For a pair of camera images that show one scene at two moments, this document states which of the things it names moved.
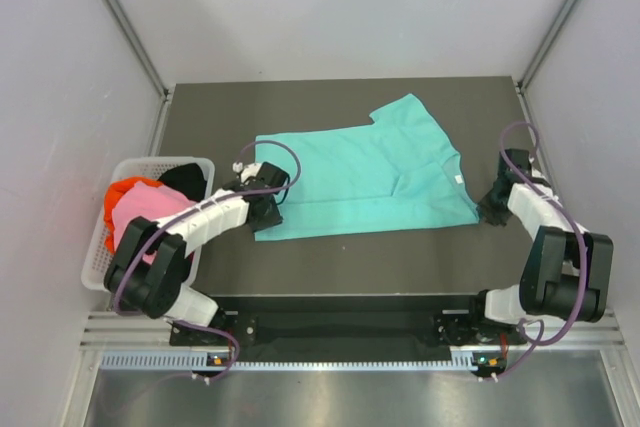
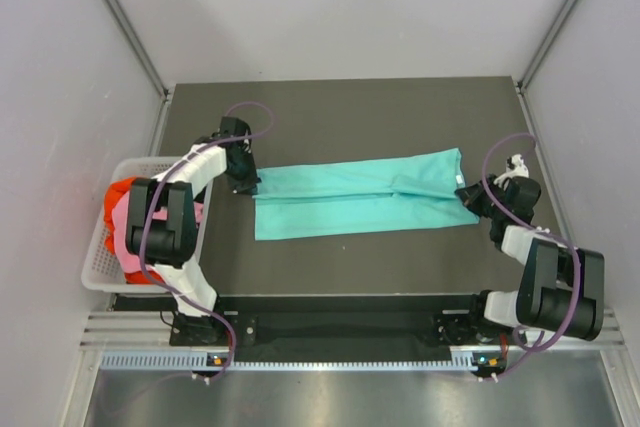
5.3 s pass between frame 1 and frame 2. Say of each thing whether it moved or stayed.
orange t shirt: stayed
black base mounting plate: stayed
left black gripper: moved
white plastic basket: stayed
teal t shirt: moved
